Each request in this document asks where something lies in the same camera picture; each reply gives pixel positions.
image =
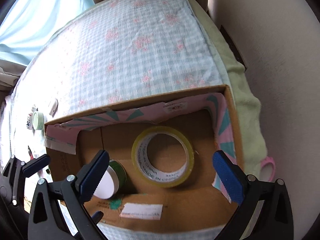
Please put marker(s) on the brown left curtain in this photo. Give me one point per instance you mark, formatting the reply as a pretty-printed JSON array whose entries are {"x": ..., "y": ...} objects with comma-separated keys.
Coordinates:
[{"x": 10, "y": 72}]

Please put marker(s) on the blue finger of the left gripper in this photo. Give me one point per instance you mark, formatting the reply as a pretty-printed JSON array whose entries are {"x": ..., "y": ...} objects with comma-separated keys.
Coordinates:
[
  {"x": 96, "y": 219},
  {"x": 35, "y": 165}
]

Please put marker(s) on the pale green cream jar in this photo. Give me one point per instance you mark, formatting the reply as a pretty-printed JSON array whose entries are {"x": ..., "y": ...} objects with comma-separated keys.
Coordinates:
[{"x": 39, "y": 119}]

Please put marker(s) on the white earbuds case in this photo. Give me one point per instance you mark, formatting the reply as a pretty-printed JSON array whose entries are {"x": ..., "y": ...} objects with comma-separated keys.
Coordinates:
[{"x": 53, "y": 107}]

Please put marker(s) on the checkered floral bed cover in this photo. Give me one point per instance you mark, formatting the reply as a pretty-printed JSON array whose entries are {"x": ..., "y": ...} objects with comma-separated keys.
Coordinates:
[{"x": 116, "y": 51}]

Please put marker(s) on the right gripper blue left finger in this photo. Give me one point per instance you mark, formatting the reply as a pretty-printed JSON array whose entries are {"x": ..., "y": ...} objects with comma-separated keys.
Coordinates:
[{"x": 46, "y": 220}]

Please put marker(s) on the open cardboard box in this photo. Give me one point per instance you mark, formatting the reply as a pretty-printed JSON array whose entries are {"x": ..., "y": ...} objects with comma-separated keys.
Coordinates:
[{"x": 205, "y": 116}]

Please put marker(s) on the green jar white lid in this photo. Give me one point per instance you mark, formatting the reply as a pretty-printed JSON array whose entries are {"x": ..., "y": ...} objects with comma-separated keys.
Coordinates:
[{"x": 113, "y": 179}]

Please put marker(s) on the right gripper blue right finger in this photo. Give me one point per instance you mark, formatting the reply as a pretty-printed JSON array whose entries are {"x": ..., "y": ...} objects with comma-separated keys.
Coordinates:
[{"x": 264, "y": 209}]

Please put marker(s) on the yellow tape roll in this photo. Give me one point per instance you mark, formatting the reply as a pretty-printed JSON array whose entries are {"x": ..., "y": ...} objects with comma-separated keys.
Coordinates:
[{"x": 163, "y": 156}]

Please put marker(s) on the light blue hanging sheet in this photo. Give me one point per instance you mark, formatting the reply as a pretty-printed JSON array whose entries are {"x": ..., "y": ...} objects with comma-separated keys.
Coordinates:
[{"x": 30, "y": 24}]

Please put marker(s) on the white pill bottle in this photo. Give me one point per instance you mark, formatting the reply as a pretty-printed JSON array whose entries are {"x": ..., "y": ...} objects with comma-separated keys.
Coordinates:
[{"x": 30, "y": 117}]

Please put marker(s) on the red small box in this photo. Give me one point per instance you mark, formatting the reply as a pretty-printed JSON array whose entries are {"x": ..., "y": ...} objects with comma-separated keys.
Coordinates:
[{"x": 30, "y": 153}]

